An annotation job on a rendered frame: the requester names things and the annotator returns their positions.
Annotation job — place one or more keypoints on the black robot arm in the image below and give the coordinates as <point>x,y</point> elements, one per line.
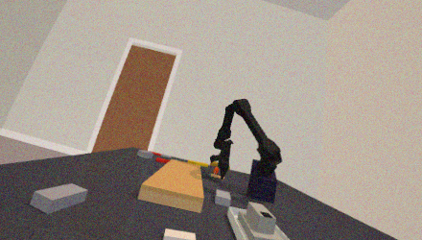
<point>270,153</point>

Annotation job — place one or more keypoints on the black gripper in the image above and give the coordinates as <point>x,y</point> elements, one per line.
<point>224,163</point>

